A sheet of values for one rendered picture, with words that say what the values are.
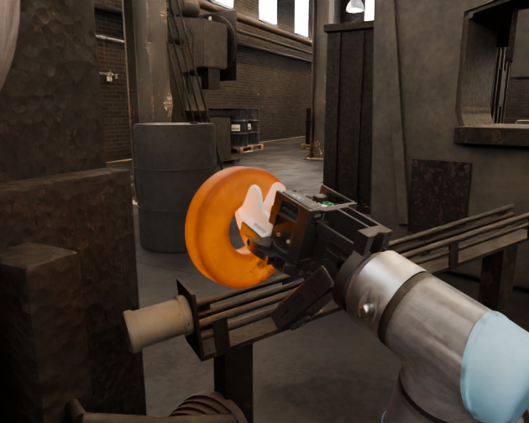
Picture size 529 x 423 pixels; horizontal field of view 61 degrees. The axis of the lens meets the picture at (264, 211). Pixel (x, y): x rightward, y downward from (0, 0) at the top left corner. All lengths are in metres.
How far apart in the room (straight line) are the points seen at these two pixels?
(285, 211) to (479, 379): 0.23
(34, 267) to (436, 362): 0.43
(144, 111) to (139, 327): 4.26
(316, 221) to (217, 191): 0.14
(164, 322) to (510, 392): 0.45
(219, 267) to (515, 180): 2.29
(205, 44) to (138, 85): 3.53
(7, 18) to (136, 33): 4.37
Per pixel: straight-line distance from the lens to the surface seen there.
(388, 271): 0.40
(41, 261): 0.59
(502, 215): 1.17
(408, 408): 0.42
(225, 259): 0.55
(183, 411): 0.74
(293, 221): 0.45
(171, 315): 0.66
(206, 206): 0.52
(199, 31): 8.29
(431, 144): 2.82
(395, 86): 2.88
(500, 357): 0.37
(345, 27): 4.46
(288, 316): 0.50
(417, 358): 0.39
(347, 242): 0.42
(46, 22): 0.79
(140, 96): 4.86
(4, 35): 0.56
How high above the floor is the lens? 0.97
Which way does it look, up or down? 13 degrees down
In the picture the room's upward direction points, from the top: straight up
